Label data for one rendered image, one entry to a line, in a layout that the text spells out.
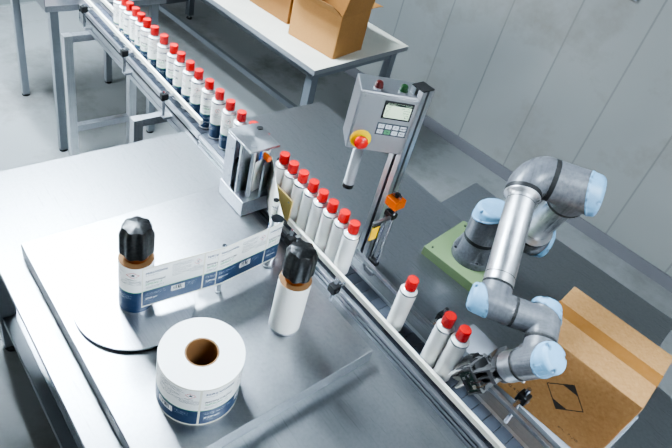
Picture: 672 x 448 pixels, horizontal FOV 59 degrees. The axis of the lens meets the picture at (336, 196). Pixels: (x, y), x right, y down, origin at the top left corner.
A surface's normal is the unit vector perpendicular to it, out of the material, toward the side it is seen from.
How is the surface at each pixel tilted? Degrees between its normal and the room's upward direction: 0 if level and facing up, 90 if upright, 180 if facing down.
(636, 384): 0
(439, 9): 90
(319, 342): 0
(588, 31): 90
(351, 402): 0
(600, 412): 90
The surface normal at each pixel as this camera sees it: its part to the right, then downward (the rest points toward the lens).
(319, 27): -0.62, 0.37
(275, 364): 0.22, -0.76
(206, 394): 0.30, 0.65
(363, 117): 0.07, 0.64
